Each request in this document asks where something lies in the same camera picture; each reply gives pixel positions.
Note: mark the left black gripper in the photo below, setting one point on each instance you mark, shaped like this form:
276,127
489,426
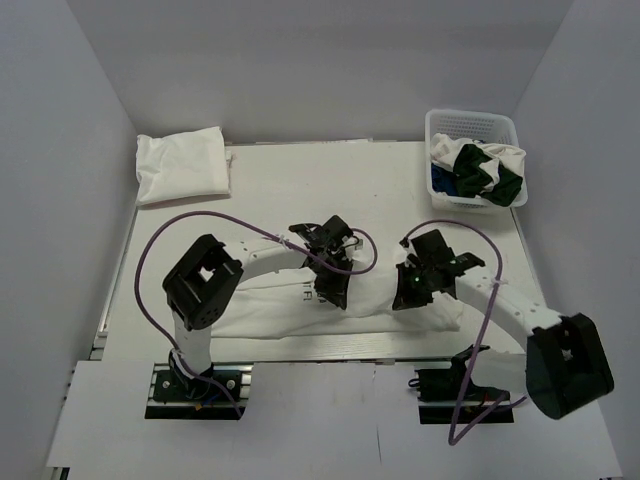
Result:
336,292

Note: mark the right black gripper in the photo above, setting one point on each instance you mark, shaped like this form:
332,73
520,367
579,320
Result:
405,297

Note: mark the white graphic t shirt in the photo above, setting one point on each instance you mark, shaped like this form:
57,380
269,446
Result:
286,304

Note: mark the dark green white t shirt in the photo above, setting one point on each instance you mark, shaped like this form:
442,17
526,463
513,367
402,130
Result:
485,171

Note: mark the white plastic laundry basket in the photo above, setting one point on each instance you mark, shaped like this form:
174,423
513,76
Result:
485,127

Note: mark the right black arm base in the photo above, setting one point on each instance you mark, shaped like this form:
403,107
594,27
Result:
437,390

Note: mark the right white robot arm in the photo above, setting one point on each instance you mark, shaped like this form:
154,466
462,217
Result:
562,366

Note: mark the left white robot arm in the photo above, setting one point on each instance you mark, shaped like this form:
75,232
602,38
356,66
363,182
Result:
200,286

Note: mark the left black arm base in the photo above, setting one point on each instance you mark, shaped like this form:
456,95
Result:
168,399

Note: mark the blue t shirt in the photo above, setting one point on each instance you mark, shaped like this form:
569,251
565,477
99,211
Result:
443,181

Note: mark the folded white t shirt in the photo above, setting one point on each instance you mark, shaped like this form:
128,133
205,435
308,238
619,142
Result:
182,165

